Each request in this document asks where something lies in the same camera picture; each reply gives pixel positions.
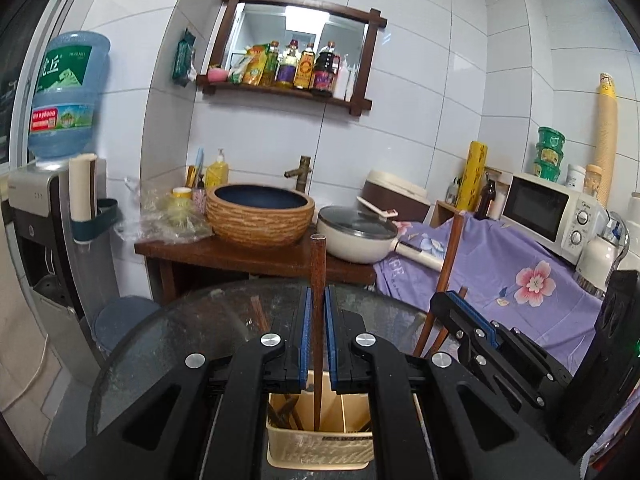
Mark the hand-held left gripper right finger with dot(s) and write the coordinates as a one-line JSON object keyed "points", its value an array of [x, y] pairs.
{"points": [[331, 350]]}

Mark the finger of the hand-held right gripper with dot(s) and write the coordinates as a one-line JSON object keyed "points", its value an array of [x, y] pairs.
{"points": [[450, 330], [530, 355]]}

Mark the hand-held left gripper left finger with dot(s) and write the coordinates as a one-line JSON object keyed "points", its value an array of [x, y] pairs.
{"points": [[306, 350]]}

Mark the brown wooden chopstick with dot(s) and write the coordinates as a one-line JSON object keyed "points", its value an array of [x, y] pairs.
{"points": [[285, 412], [450, 260], [318, 260], [463, 294]]}

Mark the yellow plastic utensil basket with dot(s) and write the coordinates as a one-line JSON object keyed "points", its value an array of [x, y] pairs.
{"points": [[320, 450]]}

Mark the purple floral cloth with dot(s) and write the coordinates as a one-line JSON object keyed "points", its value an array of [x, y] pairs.
{"points": [[490, 260]]}

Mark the white kettle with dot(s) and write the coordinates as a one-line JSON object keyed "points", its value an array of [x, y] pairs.
{"points": [[597, 262]]}

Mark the cream electric pan with lid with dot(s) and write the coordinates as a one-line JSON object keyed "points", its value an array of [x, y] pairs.
{"points": [[350, 245]]}

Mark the small wooden box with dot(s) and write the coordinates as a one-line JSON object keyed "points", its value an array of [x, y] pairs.
{"points": [[442, 212]]}

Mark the dark wooden washstand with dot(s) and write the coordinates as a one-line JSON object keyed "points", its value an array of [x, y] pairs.
{"points": [[225, 260]]}

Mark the brown glass bottle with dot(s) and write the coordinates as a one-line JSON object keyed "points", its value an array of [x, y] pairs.
{"points": [[486, 202]]}

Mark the round glass table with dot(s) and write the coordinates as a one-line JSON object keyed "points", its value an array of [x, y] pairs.
{"points": [[175, 330]]}

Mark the woven-look blue basin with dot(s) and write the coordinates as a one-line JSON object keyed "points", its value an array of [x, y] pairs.
{"points": [[260, 225]]}

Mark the white rice paddle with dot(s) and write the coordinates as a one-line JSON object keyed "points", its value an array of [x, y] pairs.
{"points": [[375, 207]]}

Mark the white microwave oven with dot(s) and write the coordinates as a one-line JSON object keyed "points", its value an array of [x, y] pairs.
{"points": [[535, 205]]}

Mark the cream and brown rice cooker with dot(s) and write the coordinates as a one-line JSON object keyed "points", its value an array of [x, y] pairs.
{"points": [[395, 190]]}

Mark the yellow wrap roll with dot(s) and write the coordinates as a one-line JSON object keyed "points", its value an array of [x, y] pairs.
{"points": [[472, 175]]}

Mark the bronze bamboo-style faucet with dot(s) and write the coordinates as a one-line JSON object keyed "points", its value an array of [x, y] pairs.
{"points": [[302, 175]]}

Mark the clear plastic jar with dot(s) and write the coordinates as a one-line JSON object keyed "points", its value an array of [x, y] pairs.
{"points": [[592, 182]]}

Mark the grey round stool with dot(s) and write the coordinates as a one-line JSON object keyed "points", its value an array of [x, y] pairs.
{"points": [[125, 322]]}

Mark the white lidded jar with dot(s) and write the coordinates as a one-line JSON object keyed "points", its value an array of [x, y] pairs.
{"points": [[575, 177]]}

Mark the clear plastic bag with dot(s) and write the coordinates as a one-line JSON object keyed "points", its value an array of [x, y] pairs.
{"points": [[160, 220]]}

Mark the yellow soap pump bottle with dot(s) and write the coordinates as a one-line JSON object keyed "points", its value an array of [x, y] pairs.
{"points": [[216, 172]]}

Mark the yellow cup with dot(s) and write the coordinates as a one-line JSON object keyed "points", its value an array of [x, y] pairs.
{"points": [[182, 193]]}

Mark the tall stack of paper cups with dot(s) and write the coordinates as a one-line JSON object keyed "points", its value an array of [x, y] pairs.
{"points": [[607, 135]]}

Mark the teal cup holder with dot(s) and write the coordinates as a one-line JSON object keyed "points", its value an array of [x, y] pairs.
{"points": [[100, 220]]}

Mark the wooden framed mirror shelf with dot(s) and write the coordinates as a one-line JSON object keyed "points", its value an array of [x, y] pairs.
{"points": [[280, 91]]}

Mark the white squeeze bottle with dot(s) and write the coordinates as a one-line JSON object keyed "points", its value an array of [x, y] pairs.
{"points": [[342, 80]]}

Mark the dark soy sauce bottle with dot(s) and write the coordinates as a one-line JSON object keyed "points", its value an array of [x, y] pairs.
{"points": [[325, 72]]}

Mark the cream paper cup tube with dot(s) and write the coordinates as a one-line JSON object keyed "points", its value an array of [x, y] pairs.
{"points": [[82, 185]]}

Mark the orange label sauce bottle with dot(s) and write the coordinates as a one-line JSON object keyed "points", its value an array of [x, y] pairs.
{"points": [[305, 70]]}

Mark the purple label oil bottle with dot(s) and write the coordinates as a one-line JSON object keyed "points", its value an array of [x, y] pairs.
{"points": [[287, 67]]}

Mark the green label bottle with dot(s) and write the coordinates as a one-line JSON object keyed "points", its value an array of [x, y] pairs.
{"points": [[271, 65]]}

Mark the pink bowl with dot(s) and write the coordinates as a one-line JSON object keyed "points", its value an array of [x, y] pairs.
{"points": [[218, 75]]}

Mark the yellow seasoning pouch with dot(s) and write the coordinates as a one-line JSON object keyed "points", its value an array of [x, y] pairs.
{"points": [[254, 65]]}

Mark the grey water dispenser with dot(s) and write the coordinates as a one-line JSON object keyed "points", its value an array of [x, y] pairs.
{"points": [[30, 240]]}

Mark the green packet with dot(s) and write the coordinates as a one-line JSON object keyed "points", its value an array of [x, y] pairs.
{"points": [[185, 57]]}

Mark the blue water jug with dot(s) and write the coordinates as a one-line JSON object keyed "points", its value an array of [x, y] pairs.
{"points": [[67, 100]]}

